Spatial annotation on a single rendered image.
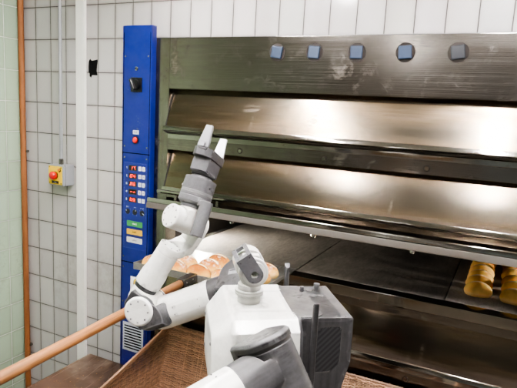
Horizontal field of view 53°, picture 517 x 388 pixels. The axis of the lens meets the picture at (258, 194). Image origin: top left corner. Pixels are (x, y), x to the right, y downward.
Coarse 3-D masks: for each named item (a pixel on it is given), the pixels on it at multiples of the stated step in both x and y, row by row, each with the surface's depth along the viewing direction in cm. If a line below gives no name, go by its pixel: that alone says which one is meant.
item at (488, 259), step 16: (160, 208) 211; (256, 224) 192; (272, 224) 190; (288, 224) 187; (352, 240) 176; (368, 240) 174; (384, 240) 172; (464, 256) 161; (480, 256) 159; (496, 256) 157
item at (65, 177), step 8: (48, 168) 248; (56, 168) 246; (64, 168) 245; (72, 168) 249; (48, 176) 249; (64, 176) 245; (72, 176) 250; (56, 184) 247; (64, 184) 246; (72, 184) 251
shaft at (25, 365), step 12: (168, 288) 175; (180, 288) 181; (120, 312) 152; (96, 324) 143; (108, 324) 147; (72, 336) 135; (84, 336) 138; (48, 348) 128; (60, 348) 130; (24, 360) 121; (36, 360) 124; (0, 372) 116; (12, 372) 117; (24, 372) 121; (0, 384) 115
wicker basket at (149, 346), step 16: (160, 336) 227; (192, 336) 226; (144, 352) 218; (160, 352) 228; (176, 352) 228; (192, 352) 225; (128, 368) 209; (144, 368) 219; (160, 368) 229; (176, 368) 227; (192, 368) 223; (112, 384) 202; (128, 384) 211; (144, 384) 220; (160, 384) 229; (176, 384) 226
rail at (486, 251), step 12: (168, 204) 210; (252, 216) 193; (264, 216) 191; (276, 216) 189; (324, 228) 181; (336, 228) 179; (348, 228) 177; (396, 240) 170; (408, 240) 168; (420, 240) 167; (432, 240) 165; (480, 252) 159; (492, 252) 158; (504, 252) 156
